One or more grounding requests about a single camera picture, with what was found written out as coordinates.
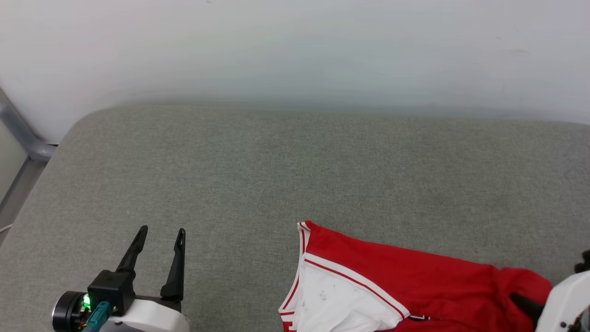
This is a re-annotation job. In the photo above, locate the grey metal frame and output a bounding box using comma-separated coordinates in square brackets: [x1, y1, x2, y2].
[0, 88, 58, 231]

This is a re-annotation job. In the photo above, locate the teal cable connector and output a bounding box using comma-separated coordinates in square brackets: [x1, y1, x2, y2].
[82, 301, 112, 332]

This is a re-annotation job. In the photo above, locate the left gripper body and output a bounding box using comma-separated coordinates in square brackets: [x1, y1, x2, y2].
[52, 290, 91, 332]

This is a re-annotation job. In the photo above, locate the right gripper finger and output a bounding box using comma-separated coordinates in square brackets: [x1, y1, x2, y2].
[509, 293, 545, 323]

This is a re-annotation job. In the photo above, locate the red and white shirt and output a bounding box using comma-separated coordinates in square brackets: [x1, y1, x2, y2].
[278, 220, 554, 332]

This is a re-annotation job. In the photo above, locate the grey fabric sofa cushion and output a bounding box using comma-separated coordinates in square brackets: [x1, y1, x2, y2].
[0, 104, 590, 332]

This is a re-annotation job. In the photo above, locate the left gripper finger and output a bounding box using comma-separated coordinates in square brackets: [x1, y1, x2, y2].
[160, 228, 186, 301]
[115, 225, 148, 273]

